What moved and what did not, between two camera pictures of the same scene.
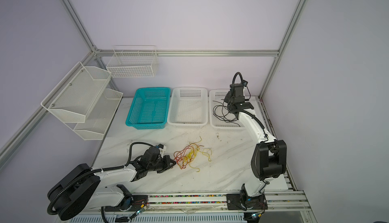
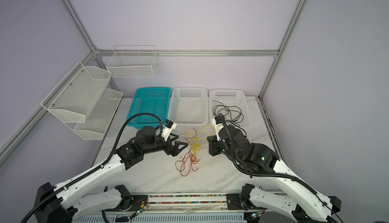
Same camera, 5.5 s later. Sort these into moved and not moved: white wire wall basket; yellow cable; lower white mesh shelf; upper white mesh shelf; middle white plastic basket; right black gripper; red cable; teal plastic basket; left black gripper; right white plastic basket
Moved: yellow cable; red cable; right black gripper; left black gripper
Not moved: teal plastic basket; white wire wall basket; right white plastic basket; lower white mesh shelf; middle white plastic basket; upper white mesh shelf
